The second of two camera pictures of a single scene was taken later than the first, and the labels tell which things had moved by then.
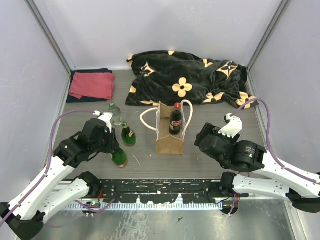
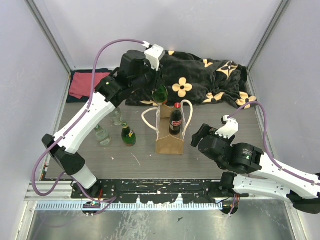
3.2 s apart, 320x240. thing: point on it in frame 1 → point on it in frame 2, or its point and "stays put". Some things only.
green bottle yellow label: x=128 y=136 stays put
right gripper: x=210 y=129 stays put
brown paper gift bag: x=167 y=143 stays put
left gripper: x=113 y=143 → x=158 y=78
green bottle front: x=119 y=157 → x=161 y=95
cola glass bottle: x=176 y=119 stays put
